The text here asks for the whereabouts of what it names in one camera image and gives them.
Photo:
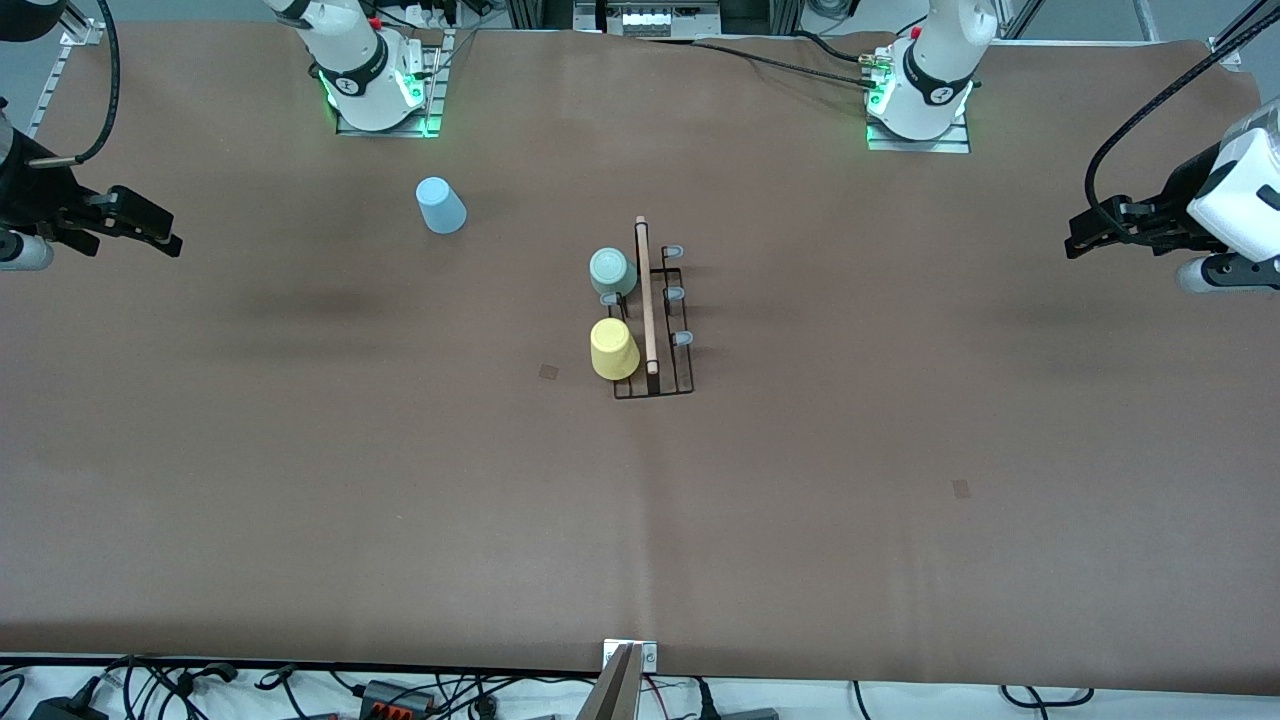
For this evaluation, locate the yellow plastic cup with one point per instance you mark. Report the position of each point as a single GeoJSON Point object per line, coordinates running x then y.
{"type": "Point", "coordinates": [614, 350]}

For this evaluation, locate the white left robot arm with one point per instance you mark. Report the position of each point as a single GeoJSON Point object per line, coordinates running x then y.
{"type": "Point", "coordinates": [935, 80]}

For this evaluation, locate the small metal bracket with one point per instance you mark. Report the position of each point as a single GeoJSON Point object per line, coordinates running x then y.
{"type": "Point", "coordinates": [648, 655]}

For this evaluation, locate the aluminium frame rail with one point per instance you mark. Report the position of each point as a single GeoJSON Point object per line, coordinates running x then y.
{"type": "Point", "coordinates": [55, 85]}
{"type": "Point", "coordinates": [1230, 45]}

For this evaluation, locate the black orange connector box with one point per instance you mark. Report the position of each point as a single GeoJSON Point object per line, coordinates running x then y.
{"type": "Point", "coordinates": [395, 697]}

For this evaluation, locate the white power strip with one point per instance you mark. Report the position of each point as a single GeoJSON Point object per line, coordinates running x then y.
{"type": "Point", "coordinates": [645, 18]}

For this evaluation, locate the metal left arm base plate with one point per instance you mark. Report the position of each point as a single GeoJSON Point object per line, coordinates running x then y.
{"type": "Point", "coordinates": [920, 144]}

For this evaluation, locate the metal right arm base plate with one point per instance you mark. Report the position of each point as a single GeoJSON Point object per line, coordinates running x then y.
{"type": "Point", "coordinates": [432, 95]}

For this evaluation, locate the brown table cover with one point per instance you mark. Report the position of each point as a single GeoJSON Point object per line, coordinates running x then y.
{"type": "Point", "coordinates": [750, 540]}

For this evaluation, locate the grey camera post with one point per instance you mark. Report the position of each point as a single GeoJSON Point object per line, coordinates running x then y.
{"type": "Point", "coordinates": [612, 695]}

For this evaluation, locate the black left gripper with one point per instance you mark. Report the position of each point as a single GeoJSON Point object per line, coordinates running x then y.
{"type": "Point", "coordinates": [1178, 193]}

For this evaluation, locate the black power adapter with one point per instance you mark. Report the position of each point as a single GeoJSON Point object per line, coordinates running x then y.
{"type": "Point", "coordinates": [65, 709]}

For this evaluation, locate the light blue plastic cup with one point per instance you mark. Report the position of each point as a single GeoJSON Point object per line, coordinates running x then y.
{"type": "Point", "coordinates": [441, 206]}

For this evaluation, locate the pale green plastic cup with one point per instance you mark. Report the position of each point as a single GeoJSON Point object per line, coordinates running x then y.
{"type": "Point", "coordinates": [611, 270]}

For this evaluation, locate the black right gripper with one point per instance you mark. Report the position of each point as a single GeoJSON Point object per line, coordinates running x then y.
{"type": "Point", "coordinates": [32, 195]}

